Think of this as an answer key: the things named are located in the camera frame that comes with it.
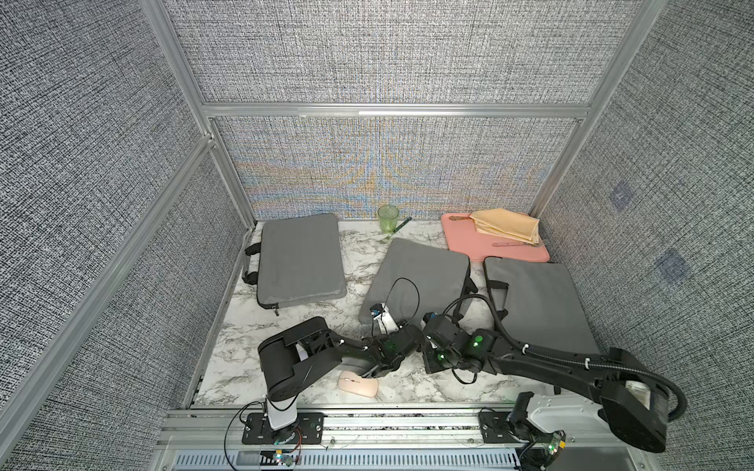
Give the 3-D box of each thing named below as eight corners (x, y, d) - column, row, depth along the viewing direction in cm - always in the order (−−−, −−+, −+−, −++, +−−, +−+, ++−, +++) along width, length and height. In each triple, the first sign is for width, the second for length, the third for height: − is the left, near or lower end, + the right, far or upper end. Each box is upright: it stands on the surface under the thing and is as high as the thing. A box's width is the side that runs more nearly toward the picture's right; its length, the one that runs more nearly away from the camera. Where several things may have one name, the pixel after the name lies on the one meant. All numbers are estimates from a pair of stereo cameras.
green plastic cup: (387, 237, 117) (387, 220, 110) (374, 227, 120) (374, 211, 113) (400, 227, 120) (402, 211, 113) (388, 218, 124) (389, 201, 116)
